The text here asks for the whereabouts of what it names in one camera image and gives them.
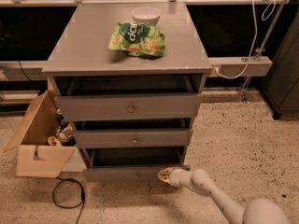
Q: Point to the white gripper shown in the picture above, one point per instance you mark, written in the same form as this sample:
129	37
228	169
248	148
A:
176	176

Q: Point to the grey bottom drawer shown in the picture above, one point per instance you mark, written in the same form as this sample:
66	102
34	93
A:
129	163

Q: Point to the grey drawer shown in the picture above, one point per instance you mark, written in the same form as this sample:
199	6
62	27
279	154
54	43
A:
129	163
122	107
134	138

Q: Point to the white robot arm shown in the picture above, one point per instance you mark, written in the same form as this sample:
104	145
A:
259	211

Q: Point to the grey middle drawer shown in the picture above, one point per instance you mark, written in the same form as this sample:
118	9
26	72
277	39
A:
134	138

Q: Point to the grey drawer cabinet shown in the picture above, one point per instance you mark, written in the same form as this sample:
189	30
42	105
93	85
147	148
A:
82	64

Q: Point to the grey top drawer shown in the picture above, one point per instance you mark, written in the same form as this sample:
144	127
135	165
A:
122	107

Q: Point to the items inside cardboard box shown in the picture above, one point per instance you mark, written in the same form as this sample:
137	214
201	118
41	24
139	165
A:
64	136

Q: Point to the open cardboard box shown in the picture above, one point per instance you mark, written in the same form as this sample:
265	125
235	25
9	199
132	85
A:
35	157

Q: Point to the green chip bag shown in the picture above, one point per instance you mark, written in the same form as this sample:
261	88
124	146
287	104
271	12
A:
138	39

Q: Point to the grey side cabinet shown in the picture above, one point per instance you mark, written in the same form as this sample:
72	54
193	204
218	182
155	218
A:
281	86

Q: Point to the metal stand pole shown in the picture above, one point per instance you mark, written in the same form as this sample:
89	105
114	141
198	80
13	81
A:
259	50

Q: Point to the white bowl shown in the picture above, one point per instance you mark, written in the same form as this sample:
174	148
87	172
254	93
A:
147	15

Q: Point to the grey wall rail shelf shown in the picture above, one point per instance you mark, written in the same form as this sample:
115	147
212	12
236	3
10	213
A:
239	67

